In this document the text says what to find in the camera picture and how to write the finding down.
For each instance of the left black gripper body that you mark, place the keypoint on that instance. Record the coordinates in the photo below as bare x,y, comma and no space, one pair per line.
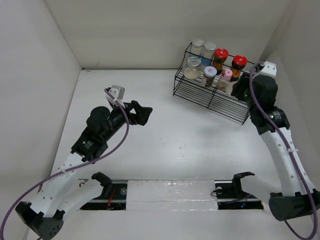
119,119

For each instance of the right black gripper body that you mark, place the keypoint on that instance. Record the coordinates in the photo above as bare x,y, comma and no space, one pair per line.
249,102

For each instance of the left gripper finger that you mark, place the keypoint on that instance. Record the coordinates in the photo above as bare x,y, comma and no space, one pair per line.
141,111
137,119

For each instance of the pink lid spice bottle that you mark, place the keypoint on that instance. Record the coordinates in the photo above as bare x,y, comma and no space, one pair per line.
224,79

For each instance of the red lid sauce jar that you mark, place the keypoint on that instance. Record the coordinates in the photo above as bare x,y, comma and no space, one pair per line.
219,58
238,64

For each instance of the white lid spice jar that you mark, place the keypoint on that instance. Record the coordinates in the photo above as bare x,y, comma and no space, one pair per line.
209,74

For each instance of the round glass jar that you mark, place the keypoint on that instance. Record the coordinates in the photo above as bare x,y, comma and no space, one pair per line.
192,68

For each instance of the silver lid blue label shaker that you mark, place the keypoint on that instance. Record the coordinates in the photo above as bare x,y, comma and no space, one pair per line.
196,48

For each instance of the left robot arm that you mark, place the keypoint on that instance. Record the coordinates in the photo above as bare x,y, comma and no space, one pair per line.
46,212

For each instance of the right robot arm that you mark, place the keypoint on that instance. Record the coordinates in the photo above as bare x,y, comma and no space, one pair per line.
296,196

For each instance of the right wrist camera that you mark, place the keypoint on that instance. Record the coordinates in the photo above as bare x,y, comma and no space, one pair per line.
267,68

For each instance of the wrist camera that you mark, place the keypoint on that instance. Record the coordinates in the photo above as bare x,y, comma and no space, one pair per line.
115,94
267,68

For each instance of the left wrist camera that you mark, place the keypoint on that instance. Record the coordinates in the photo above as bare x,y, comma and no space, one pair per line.
115,94

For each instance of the black wire rack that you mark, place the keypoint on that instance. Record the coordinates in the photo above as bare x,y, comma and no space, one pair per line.
210,98

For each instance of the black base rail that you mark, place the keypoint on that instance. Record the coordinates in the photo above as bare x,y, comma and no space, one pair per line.
226,198

